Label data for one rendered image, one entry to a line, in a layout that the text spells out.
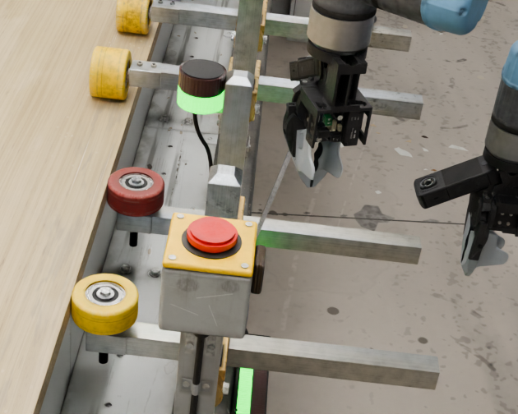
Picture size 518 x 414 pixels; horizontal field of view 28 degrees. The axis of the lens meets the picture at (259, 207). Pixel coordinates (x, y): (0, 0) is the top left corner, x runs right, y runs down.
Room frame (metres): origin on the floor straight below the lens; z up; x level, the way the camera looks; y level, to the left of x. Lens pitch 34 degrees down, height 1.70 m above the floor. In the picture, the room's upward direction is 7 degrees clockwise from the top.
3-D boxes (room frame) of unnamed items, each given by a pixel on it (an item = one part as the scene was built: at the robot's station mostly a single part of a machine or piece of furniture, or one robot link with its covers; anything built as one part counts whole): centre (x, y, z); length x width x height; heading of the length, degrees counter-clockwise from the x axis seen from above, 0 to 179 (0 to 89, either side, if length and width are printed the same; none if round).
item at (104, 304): (0.96, 0.17, 0.85); 0.08 x 0.08 x 0.11
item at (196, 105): (1.17, 0.09, 1.08); 0.06 x 0.06 x 0.02
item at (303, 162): (1.11, -0.05, 1.03); 0.06 x 0.03 x 0.09; 21
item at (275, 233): (1.21, -0.02, 0.84); 0.43 x 0.03 x 0.04; 91
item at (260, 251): (0.66, -0.01, 1.20); 0.03 x 0.01 x 0.03; 1
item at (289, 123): (1.13, -0.04, 1.07); 0.05 x 0.02 x 0.09; 111
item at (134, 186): (1.21, 0.17, 0.85); 0.08 x 0.08 x 0.11
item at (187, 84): (1.17, 0.09, 1.10); 0.06 x 0.06 x 0.02
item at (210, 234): (0.66, 0.03, 1.22); 0.04 x 0.04 x 0.02
